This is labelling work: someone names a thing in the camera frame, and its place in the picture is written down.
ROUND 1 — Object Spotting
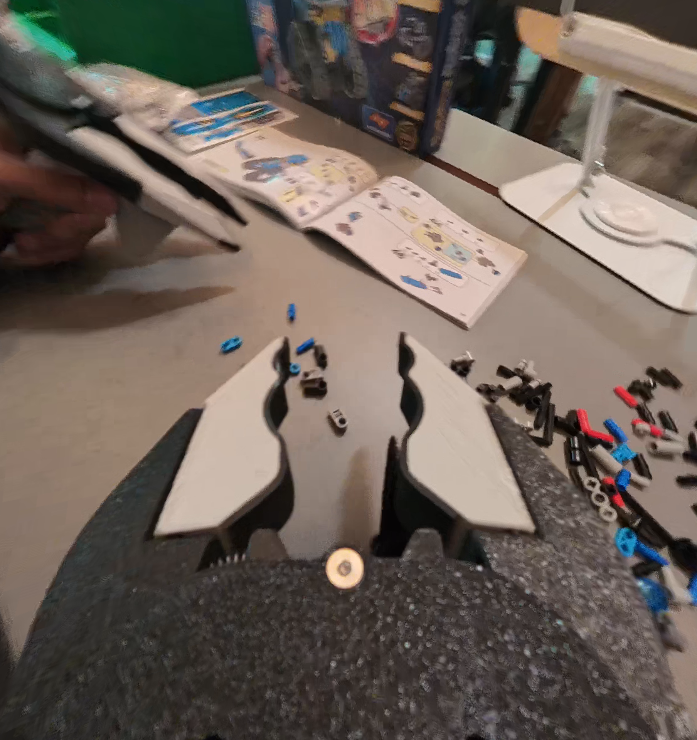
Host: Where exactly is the blue sticker sheet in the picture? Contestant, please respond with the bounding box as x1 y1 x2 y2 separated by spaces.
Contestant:
163 87 298 154

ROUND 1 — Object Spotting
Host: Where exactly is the pile of small building pieces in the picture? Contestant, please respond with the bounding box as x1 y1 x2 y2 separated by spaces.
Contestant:
450 350 697 729

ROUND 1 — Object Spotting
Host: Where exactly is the open instruction booklet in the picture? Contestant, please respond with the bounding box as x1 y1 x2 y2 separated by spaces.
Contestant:
201 127 529 330

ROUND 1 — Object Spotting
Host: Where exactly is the clear plastic bag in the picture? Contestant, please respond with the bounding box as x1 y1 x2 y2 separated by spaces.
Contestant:
65 61 202 125

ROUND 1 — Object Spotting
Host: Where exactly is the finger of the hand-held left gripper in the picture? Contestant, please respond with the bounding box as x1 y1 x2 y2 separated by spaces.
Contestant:
113 113 250 226
68 127 242 252

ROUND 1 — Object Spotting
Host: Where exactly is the white folding stand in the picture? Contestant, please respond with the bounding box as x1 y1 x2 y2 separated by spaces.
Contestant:
499 8 697 316

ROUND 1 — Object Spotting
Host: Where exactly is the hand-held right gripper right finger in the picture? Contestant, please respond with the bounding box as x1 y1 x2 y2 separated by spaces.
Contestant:
377 332 537 558

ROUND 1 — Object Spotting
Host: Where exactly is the grey desk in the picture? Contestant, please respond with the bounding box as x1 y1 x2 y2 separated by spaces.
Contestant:
0 78 697 740

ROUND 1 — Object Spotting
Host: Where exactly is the person's left hand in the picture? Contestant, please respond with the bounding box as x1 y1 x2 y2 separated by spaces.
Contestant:
0 124 121 264

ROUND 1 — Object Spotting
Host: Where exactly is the wooden top desk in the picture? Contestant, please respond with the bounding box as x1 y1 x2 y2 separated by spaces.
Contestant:
513 6 583 145

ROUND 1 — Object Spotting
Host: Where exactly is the dark blue toy box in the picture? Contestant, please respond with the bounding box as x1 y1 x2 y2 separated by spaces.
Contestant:
246 0 476 157

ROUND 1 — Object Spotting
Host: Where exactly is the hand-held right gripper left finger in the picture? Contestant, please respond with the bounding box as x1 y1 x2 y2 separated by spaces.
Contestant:
153 336 296 556

